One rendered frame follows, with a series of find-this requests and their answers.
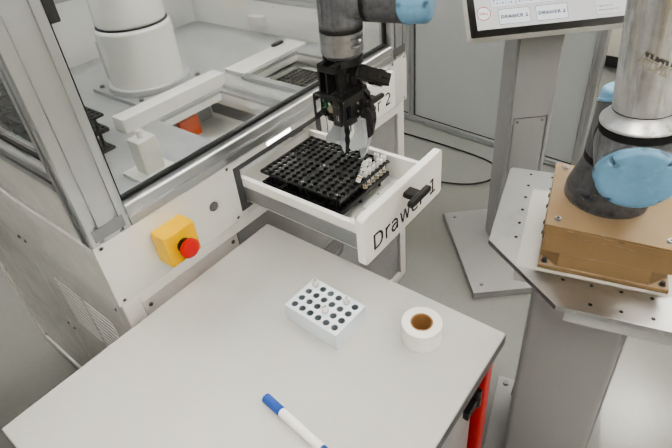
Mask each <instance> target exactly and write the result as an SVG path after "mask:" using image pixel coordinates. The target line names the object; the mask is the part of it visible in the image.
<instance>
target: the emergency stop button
mask: <svg viewBox="0 0 672 448"><path fill-rule="evenodd" d="M199 246H200V245H199V241H198V240H196V239H195V238H188V239H186V240H185V241H184V242H183V243H182V245H181V247H180V253H181V255H182V256H183V257H184V258H187V259H190V258H192V257H194V256H195V255H196V254H197V253H198V251H199Z"/></svg>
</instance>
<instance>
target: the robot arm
mask: <svg viewBox="0 0 672 448"><path fill-rule="evenodd" d="M436 4H437V0H316V6H317V16H318V27H319V31H318V32H319V42H320V52H321V54H322V58H323V61H321V62H319V63H317V64H316V65H317V75H318V84H319V90H318V91H316V92H314V93H313V94H312V95H313V104H314V113H315V120H317V119H319V118H320V117H322V116H323V115H324V116H325V118H326V119H328V120H330V121H333V126H332V128H331V129H330V131H329V132H328V134H327V135H326V142H327V143H332V142H335V141H339V143H340V145H341V147H342V149H343V151H344V153H347V152H348V149H349V146H350V150H351V151H355V150H358V149H359V153H360V158H363V157H364V156H365V154H366V153H367V151H368V149H369V146H370V143H371V140H372V136H373V134H374V130H375V126H376V120H377V117H376V111H375V108H374V101H373V100H371V96H370V93H371V92H370V91H369V89H368V88H367V85H366V84H363V81H365V82H368V84H370V85H373V86H374V87H382V86H389V83H390V78H391V73H389V72H386V70H384V69H381V68H379V67H377V68H376V67H371V66H368V65H365V64H362V62H363V50H364V46H363V21H364V22H380V23H401V24H405V25H412V24H426V23H428V22H430V21H431V20H432V18H433V16H434V12H435V10H436ZM319 98H320V102H321V110H320V111H319V112H317V108H316V100H317V99H319ZM323 107H324V108H323ZM359 116H360V118H359ZM353 124H354V135H353V137H352V139H351V141H350V137H349V135H350V129H349V126H351V125H353ZM564 192H565V195H566V197H567V198H568V200H569V201H570V202H571V203H572V204H574V205H575V206H576V207H578V208H579V209H581V210H583V211H585V212H587V213H590V214H592V215H595V216H599V217H603V218H608V219H631V218H635V217H638V216H640V215H642V214H643V213H645V212H646V210H647V209H648V207H649V206H653V205H657V204H658V203H660V202H662V201H666V200H667V199H669V198H670V197H671V196H672V0H626V7H625V15H624V22H623V29H622V36H621V43H620V50H619V57H618V64H617V71H616V78H615V82H610V83H608V84H606V85H604V86H603V87H602V89H601V92H600V95H599V97H598V98H597V105H596V109H595V112H594V116H593V120H592V123H591V127H590V131H589V135H588V138H587V142H586V146H585V150H584V153H583V156H582V157H581V159H580V160H579V161H578V163H577V164H576V165H575V167H574V168H573V169H572V171H571V172H570V174H569V175H568V177H567V179H566V183H565V187H564Z"/></svg>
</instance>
